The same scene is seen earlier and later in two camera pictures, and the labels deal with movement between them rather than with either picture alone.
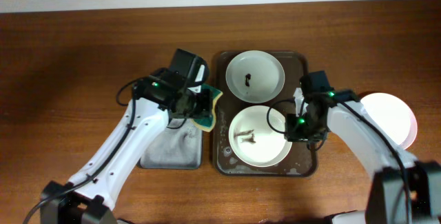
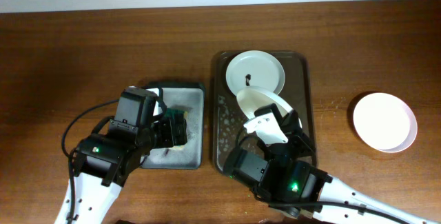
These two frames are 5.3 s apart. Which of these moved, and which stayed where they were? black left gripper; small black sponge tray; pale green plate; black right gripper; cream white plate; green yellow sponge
Moved: green yellow sponge; black left gripper; cream white plate; black right gripper
Stayed: small black sponge tray; pale green plate
